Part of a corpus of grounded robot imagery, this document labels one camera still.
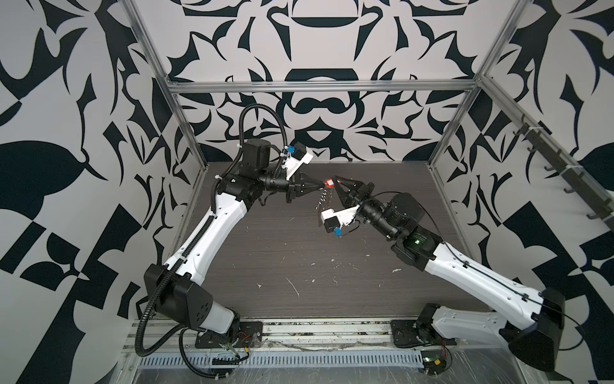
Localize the silver keyring chain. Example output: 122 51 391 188
313 186 334 211

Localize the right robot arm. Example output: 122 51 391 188
320 176 564 372

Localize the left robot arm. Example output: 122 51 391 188
142 139 324 335

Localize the small circuit board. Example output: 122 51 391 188
421 349 453 377

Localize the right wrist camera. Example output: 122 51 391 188
320 206 359 237

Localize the aluminium front rail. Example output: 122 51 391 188
127 308 514 356

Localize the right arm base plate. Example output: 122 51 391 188
390 319 457 349

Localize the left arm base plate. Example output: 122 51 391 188
195 320 263 349

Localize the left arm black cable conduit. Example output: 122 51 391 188
133 102 289 380

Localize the black wall hook rack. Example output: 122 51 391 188
514 114 613 231

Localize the white slotted cable duct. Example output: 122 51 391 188
139 350 424 369

